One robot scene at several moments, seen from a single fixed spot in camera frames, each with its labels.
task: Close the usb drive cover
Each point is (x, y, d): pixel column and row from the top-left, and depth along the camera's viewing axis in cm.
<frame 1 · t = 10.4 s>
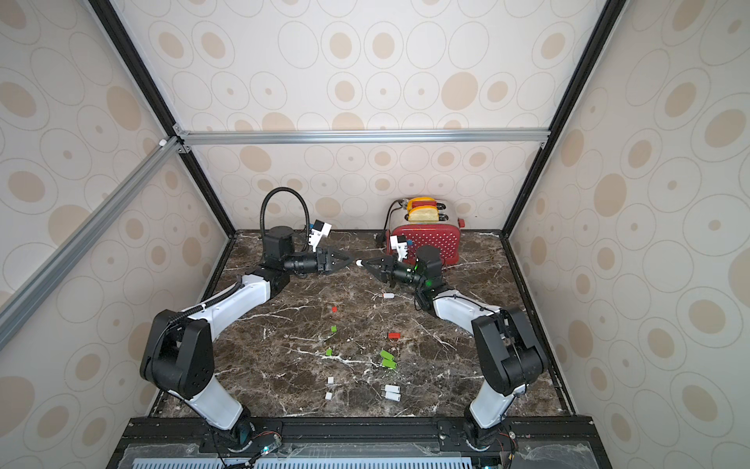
left hand: (355, 261, 76), fingers open
right hand: (357, 271, 78), fingers closed
red toaster: (443, 234, 99), point 17 cm above the table
yellow toast front slice: (424, 213, 99), point 21 cm above the table
yellow toast back slice: (419, 199, 102), point 23 cm above the table
small red usb cap: (335, 309, 99), on the table
green usb cap upper: (334, 328, 95), on the table
green usb cap lower: (329, 352, 90), on the table
red usb drive: (394, 335, 94), on the table
green usb drive upper: (387, 355, 89), on the table
green usb drive lower: (390, 362, 87), on the table
white usb cap upper: (330, 380, 85), on the table
white usb cap lower: (328, 396, 82), on the table
white usb drive upper: (393, 388, 83), on the table
white usb drive lower: (393, 396, 82), on the table

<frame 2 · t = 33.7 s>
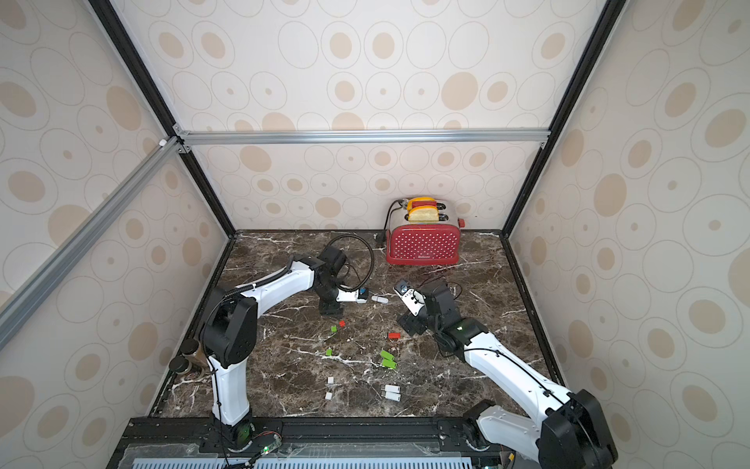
left hand: (345, 301, 93), fingers open
right hand: (410, 304, 83), fingers open
small red usb cap: (342, 323, 96), on the table
brown cylinder object at edge: (192, 361, 81), point 7 cm above the table
the other named things where they were.

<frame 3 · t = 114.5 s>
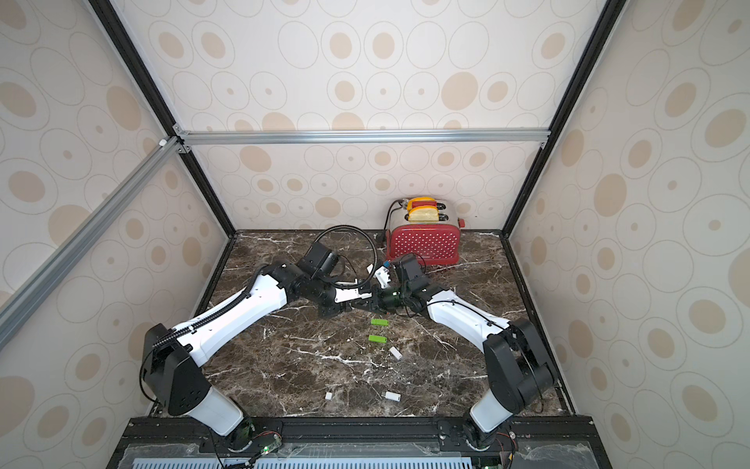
left hand: (353, 301, 79), fingers closed
right hand: (352, 312, 78), fingers open
green usb drive upper: (380, 321, 96), on the table
green usb drive lower: (378, 339, 92), on the table
white usb drive upper: (395, 351, 89), on the table
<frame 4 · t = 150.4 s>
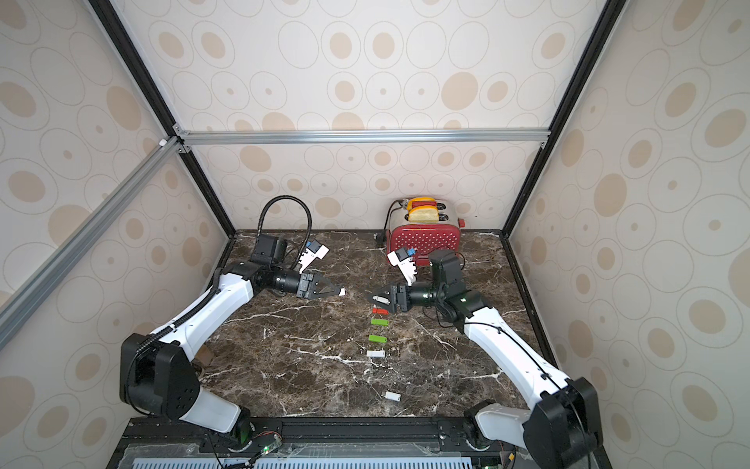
left hand: (338, 292, 71), fingers closed
right hand: (372, 303, 70), fingers open
white usb drive upper: (376, 353, 90), on the table
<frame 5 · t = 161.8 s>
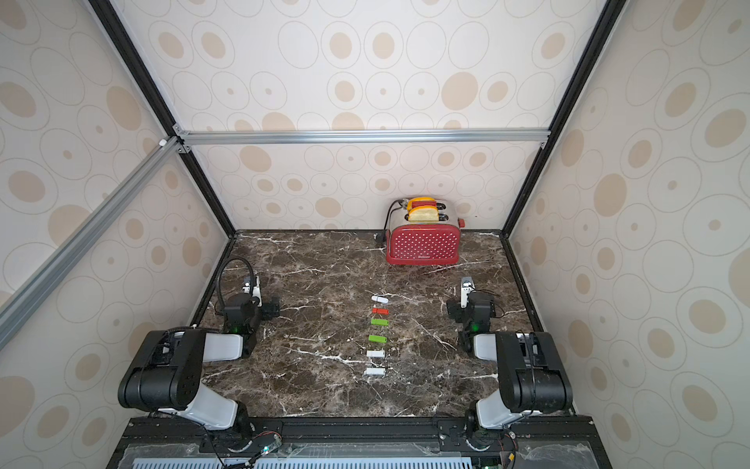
left hand: (265, 290, 94), fingers open
right hand: (468, 296, 94), fingers open
white usb drive lower: (374, 371, 86), on the table
